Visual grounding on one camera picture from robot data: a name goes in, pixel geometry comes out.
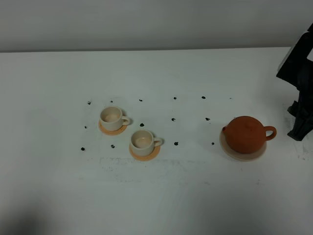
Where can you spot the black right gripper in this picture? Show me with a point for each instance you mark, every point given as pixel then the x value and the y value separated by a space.
pixel 297 70

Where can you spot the brown clay teapot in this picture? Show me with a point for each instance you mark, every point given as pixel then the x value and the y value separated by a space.
pixel 247 135

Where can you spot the beige teapot saucer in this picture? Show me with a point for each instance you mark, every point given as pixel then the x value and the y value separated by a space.
pixel 239 156

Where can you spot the orange coaster near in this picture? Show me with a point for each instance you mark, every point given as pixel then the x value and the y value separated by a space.
pixel 149 157

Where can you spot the orange coaster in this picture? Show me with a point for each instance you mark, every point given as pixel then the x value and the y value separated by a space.
pixel 111 133
pixel 149 157

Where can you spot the white teacup near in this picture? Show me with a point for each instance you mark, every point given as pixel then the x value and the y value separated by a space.
pixel 143 143

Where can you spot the white teacup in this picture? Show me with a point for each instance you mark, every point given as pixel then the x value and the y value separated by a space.
pixel 143 143
pixel 112 118

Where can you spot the white teacup far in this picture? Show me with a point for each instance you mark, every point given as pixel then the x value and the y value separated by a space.
pixel 112 118

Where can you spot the orange coaster far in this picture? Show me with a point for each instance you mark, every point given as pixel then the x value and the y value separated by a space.
pixel 111 133

